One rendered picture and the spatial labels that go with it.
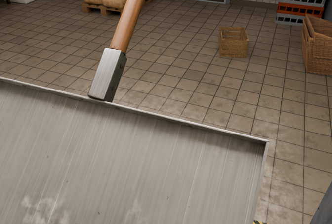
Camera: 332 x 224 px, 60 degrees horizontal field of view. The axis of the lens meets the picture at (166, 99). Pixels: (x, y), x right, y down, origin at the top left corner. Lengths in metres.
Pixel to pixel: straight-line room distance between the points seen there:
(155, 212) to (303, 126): 2.27
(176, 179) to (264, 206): 1.56
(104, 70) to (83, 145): 0.13
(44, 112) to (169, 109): 2.07
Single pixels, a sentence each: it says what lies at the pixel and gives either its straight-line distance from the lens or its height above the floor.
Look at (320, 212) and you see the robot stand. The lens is 1.41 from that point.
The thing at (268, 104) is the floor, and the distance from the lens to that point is 2.79.
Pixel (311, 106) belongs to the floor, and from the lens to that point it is 2.92.
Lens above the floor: 1.57
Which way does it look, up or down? 36 degrees down
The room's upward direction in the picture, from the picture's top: straight up
